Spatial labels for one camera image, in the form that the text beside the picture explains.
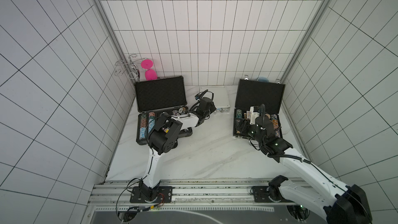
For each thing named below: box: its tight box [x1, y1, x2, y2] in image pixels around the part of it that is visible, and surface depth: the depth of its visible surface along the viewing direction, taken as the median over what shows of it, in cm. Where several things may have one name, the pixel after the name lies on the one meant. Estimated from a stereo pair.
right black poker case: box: [232, 78, 286, 139], surface depth 100 cm
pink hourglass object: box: [140, 59, 158, 81], surface depth 97 cm
